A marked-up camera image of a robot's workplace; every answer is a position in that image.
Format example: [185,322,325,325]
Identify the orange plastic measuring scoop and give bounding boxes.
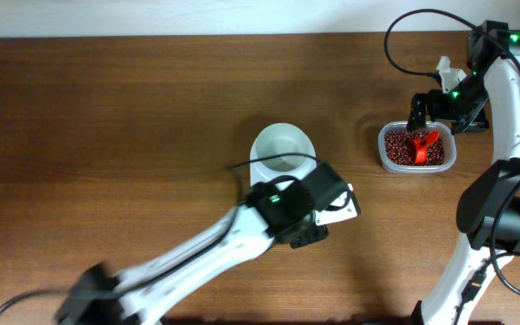
[407,131,440,165]

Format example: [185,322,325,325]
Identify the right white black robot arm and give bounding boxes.
[406,21,520,324]

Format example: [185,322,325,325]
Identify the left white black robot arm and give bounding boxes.
[54,162,360,324]

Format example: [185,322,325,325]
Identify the white round bowl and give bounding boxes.
[250,123,317,178]

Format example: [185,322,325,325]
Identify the clear plastic food container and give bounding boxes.
[378,122,457,173]

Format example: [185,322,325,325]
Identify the red adzuki beans in container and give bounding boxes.
[384,131,445,166]

